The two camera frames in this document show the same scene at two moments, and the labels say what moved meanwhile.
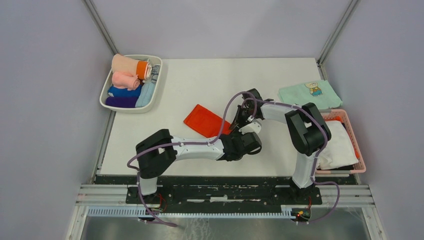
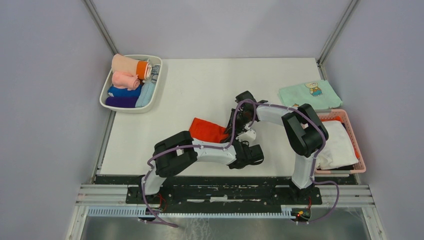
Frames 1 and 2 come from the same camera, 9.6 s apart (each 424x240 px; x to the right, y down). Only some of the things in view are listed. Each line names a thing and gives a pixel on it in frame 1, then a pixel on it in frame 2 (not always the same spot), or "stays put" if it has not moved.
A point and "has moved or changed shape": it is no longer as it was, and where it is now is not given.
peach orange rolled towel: (142, 68) stays put
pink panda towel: (125, 80) stays put
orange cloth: (207, 122) has moved or changed shape
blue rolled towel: (124, 92) stays put
